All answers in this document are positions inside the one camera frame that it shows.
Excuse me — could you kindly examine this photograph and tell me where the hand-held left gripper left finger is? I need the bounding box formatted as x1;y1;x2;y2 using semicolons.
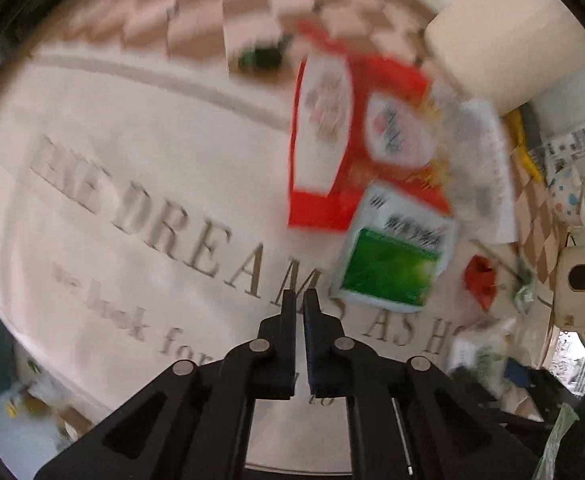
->
32;289;298;480

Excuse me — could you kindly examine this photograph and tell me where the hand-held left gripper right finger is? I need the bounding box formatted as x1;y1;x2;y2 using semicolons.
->
303;287;548;480

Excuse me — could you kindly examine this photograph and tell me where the green and white packet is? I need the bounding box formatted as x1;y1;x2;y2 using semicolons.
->
333;182;458;311

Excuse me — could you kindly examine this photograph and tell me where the red and white snack bag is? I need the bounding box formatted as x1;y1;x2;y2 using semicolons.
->
287;22;455;233

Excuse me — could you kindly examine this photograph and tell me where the white plastic bag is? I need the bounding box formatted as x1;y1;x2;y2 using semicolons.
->
447;317;548;421

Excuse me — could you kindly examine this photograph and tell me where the small red wrapper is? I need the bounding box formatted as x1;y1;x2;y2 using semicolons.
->
463;255;498;311

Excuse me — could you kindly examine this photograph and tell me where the cardboard box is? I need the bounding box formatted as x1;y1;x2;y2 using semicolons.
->
55;405;93;448

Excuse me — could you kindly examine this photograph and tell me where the green plastic strip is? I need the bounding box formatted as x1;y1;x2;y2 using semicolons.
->
532;402;580;480

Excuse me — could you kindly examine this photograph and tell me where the cream printed tablecloth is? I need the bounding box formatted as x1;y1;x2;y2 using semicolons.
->
0;0;573;473

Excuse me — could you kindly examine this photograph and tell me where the cream device with dark hole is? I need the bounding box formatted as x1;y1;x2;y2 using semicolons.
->
555;242;585;333

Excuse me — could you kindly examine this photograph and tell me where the yellow object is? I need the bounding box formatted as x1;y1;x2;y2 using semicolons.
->
505;109;543;181

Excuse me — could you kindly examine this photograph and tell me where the dark green object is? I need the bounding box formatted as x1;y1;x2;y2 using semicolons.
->
237;35;293;76

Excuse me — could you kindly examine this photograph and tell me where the printed paper packet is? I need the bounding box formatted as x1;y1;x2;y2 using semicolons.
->
537;120;585;171

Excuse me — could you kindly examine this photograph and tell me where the cream box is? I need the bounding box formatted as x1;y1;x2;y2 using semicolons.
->
425;0;585;116

